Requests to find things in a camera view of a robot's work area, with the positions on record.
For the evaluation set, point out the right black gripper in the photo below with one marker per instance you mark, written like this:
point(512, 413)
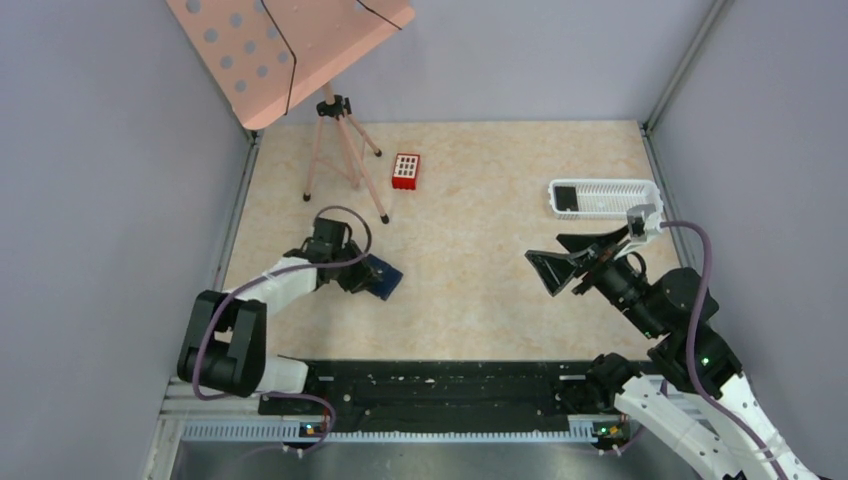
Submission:
point(591, 264)

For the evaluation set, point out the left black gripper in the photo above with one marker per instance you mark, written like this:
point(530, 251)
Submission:
point(361, 276)

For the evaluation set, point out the dark blue leather card holder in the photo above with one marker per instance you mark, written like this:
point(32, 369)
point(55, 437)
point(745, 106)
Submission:
point(386, 278)

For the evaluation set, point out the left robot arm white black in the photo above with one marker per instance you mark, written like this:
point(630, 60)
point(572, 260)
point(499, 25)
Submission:
point(225, 345)

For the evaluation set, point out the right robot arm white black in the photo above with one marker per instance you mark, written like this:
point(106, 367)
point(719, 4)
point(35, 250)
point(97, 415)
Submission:
point(738, 440)

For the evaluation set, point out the black card in basket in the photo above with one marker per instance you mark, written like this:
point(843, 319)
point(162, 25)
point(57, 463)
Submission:
point(565, 198)

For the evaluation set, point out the white plastic slotted basket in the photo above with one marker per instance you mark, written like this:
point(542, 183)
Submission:
point(607, 199)

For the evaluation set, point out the red box with white grid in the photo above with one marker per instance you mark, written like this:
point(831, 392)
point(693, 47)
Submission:
point(406, 171)

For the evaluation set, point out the pink tripod stand legs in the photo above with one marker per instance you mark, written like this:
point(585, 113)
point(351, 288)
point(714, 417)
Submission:
point(353, 140)

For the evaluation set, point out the pink perforated music stand desk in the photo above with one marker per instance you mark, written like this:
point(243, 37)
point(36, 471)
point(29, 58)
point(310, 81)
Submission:
point(268, 56)

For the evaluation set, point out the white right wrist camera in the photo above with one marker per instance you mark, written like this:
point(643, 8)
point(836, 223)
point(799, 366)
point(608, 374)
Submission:
point(643, 223)

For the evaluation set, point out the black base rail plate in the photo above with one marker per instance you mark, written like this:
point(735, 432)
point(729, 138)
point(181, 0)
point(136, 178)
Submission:
point(449, 397)

